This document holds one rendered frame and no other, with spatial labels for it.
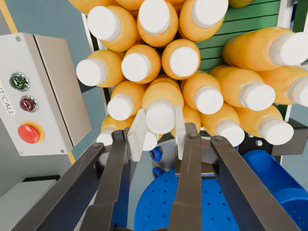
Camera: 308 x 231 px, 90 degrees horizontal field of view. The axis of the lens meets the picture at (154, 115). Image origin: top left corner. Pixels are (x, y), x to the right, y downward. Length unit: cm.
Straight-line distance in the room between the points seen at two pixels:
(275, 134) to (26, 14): 174
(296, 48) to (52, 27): 155
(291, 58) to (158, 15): 18
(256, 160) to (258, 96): 138
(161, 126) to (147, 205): 24
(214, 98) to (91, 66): 19
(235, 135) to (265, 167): 144
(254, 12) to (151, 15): 29
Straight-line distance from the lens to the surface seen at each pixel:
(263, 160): 166
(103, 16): 25
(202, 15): 23
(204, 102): 24
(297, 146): 47
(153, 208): 39
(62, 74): 34
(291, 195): 127
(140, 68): 23
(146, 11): 23
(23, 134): 34
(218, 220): 37
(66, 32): 156
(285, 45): 27
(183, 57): 23
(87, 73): 26
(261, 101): 27
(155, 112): 19
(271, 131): 30
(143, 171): 180
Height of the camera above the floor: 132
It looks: 67 degrees down
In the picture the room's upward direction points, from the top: 166 degrees counter-clockwise
